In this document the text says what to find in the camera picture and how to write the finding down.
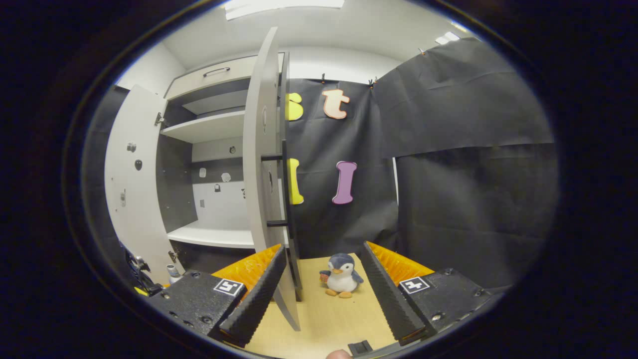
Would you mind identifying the white cabinet door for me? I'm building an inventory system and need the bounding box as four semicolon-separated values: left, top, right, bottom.
243;26;302;332
104;84;186;285

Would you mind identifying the large ceiling light panel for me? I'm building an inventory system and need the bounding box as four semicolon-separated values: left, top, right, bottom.
224;0;344;20

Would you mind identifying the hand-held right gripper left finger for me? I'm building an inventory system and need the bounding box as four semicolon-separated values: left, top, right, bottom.
150;243;288;349

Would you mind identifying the white cabinet shelf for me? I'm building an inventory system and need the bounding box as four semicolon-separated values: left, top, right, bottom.
167;222;256;249
160;110;246;144

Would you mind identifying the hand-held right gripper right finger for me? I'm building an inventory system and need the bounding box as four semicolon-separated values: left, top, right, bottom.
360;241;494;347

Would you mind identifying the white and grey cabinet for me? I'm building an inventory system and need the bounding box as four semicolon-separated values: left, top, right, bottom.
156;51;305;302

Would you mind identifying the black right door handle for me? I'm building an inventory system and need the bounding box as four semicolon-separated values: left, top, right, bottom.
261;141;292;235

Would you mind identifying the penguin plush toy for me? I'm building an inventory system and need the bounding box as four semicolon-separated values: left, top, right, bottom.
319;253;364;299

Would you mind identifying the white cabinet drawer front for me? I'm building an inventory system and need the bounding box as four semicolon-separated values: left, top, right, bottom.
164;54;285;100

